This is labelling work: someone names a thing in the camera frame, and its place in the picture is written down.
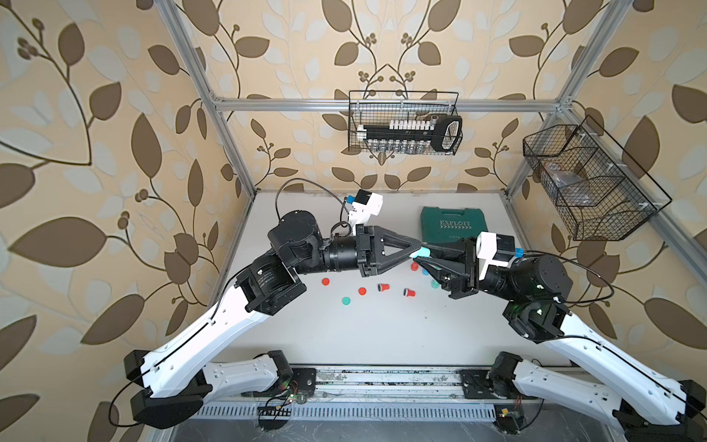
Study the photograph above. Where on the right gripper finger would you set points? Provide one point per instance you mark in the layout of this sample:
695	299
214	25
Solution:
448	251
451	276

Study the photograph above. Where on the green tool case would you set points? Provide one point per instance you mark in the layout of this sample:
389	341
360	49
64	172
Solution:
443	225

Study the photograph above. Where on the plastic bag in basket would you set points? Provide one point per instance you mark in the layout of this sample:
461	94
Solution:
566	188

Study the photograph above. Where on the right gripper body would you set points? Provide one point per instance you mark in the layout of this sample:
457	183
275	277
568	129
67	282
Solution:
472	260

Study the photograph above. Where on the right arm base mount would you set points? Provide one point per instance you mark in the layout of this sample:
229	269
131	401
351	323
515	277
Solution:
496	382

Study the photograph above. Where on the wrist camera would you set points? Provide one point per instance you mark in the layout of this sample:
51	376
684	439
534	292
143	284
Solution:
364	205
495	250

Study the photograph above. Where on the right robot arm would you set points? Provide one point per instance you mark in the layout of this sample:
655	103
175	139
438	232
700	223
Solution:
623	394

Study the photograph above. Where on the back wire basket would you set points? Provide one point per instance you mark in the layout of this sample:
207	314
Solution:
382	106

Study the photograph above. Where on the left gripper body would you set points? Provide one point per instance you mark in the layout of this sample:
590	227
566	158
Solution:
360	254

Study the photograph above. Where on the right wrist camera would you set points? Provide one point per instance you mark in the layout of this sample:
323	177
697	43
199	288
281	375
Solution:
495	250

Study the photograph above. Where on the wire basket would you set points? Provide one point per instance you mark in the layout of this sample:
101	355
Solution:
382	106
627	195

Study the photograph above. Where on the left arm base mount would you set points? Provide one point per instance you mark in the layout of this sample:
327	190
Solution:
301	382

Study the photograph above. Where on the right wire basket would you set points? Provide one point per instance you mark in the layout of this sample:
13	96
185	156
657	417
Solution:
627	195

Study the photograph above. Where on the black white tool in basket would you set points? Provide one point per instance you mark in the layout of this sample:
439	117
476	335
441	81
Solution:
439	135

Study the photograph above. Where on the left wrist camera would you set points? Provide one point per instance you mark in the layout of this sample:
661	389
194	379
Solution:
364	205

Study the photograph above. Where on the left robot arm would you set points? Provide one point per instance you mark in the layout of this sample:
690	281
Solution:
180	377

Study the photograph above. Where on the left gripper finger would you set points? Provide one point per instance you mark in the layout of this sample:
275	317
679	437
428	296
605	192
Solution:
389	262
392	242

